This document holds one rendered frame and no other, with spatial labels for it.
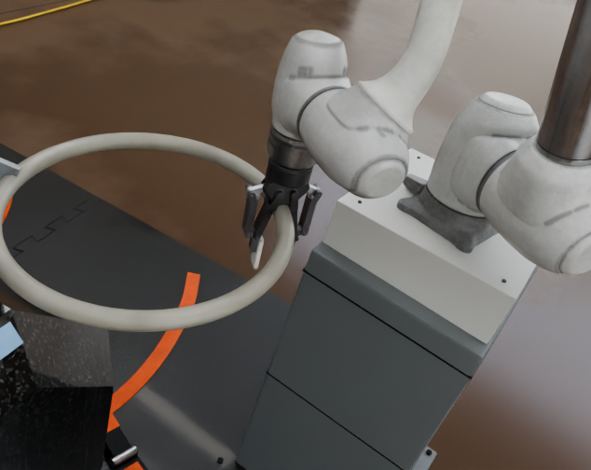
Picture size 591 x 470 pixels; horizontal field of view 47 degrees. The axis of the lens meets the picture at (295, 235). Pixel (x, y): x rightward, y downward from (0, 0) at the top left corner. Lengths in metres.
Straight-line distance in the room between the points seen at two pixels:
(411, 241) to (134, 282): 1.26
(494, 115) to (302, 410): 0.82
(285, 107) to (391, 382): 0.69
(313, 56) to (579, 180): 0.46
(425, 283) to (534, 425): 1.23
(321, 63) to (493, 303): 0.57
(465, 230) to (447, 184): 0.10
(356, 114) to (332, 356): 0.73
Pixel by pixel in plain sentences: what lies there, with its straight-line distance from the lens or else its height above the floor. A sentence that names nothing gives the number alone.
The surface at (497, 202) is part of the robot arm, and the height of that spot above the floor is 1.07.
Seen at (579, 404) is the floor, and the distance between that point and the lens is 2.67.
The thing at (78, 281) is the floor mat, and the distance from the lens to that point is 2.33.
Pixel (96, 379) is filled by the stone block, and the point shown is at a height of 0.62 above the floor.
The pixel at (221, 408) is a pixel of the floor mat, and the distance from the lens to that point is 2.05.
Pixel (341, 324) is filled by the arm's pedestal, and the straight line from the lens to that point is 1.44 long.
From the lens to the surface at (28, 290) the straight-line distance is 0.99.
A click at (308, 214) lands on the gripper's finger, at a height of 0.96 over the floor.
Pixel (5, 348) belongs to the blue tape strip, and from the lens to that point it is 1.08.
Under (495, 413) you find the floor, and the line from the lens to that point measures 2.43.
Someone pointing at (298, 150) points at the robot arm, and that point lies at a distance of 1.06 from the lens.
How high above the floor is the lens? 1.65
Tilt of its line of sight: 37 degrees down
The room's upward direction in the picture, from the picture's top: 19 degrees clockwise
